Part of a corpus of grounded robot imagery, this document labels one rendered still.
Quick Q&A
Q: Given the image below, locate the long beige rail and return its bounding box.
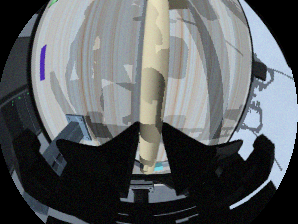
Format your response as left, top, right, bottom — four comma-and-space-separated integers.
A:
134, 0, 188, 175

